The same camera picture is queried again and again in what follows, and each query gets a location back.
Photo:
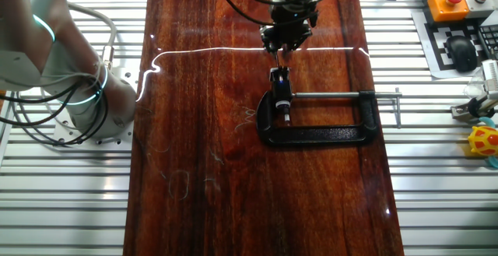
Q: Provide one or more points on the glossy wood grain mat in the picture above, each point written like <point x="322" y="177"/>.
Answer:
<point x="233" y="193"/>

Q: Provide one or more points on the black computer mouse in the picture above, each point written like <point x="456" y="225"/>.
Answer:
<point x="461" y="53"/>

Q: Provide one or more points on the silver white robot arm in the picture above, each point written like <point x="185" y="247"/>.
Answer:
<point x="39" y="42"/>

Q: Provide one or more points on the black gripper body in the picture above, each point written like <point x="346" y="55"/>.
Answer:
<point x="292" y="18"/>

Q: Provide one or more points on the black keyboard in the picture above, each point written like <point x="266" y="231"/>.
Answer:
<point x="490" y="40"/>

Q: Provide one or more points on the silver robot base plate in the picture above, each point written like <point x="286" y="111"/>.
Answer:
<point x="124" y="77"/>

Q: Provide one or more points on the yellow orange toy turtle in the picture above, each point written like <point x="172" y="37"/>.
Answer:
<point x="484" y="141"/>

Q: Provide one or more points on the grey box red emergency button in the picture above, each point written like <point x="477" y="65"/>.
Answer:
<point x="480" y="5"/>

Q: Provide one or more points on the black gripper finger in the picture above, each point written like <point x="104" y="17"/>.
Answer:
<point x="296" y="40"/>
<point x="270" y="40"/>

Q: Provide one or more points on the black red pencil pink eraser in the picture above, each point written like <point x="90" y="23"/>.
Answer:
<point x="276" y="59"/>

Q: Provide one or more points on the silver depth camera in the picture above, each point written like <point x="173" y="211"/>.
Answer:
<point x="491" y="79"/>

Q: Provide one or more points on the orange emergency stop box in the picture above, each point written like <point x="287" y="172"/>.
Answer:
<point x="447" y="9"/>

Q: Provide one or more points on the black metal C-clamp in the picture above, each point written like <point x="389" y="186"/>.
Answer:
<point x="311" y="134"/>

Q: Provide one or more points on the black white marker sheet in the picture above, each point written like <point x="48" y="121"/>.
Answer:
<point x="432" y="53"/>

